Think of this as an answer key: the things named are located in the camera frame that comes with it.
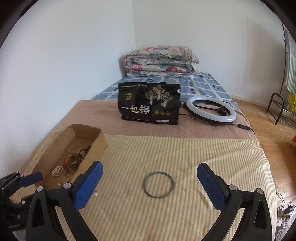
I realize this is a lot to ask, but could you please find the brown strap wristwatch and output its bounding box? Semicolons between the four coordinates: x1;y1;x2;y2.
62;162;80;178

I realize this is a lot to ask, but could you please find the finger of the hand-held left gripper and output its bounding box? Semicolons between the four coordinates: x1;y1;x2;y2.
10;171;43;187

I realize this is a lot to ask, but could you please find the yellow striped cloth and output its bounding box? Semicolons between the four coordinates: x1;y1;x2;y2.
11;126;278;241

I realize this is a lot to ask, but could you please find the yellow box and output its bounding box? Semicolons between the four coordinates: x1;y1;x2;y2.
287;93;296;109

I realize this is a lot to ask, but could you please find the tangle of floor cables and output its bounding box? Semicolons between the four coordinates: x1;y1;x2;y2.
276;192;294;232

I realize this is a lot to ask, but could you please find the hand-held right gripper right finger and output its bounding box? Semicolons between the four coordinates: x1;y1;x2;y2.
196;163;273;241

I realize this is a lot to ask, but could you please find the striped hanging towel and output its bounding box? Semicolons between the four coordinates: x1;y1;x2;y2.
284;30;296;93

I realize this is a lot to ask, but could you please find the brown blanket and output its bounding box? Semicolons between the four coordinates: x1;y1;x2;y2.
22;100;258;149

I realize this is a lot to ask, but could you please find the brown bead necklace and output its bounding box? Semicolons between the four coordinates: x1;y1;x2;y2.
62;142;93;169

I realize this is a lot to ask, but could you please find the pearl bracelet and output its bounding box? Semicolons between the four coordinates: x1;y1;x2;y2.
52;166;64;178

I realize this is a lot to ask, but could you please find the black snack bag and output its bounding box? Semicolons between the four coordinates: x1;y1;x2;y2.
118;82;181;126

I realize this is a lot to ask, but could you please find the thin dark bangle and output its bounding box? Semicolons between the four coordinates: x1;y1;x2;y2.
143;171;174;199

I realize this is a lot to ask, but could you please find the blue checkered bedsheet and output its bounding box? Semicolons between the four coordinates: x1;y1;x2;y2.
90;72;241;110

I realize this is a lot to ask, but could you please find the white ring light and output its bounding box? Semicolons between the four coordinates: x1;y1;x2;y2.
186;96;237;126

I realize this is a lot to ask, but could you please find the cardboard box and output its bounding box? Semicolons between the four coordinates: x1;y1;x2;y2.
22;123;108;189

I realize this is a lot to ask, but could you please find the black ring light cable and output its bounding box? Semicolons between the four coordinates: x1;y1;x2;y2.
179;113;256;135

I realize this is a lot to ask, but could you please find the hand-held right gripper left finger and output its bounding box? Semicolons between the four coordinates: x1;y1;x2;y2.
25;161;104;241

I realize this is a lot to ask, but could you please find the black metal clothes rack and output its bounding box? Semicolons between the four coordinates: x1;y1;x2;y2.
266;21;296;127

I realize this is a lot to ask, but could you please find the folded floral quilt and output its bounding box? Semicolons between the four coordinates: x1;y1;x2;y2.
122;46;200;77

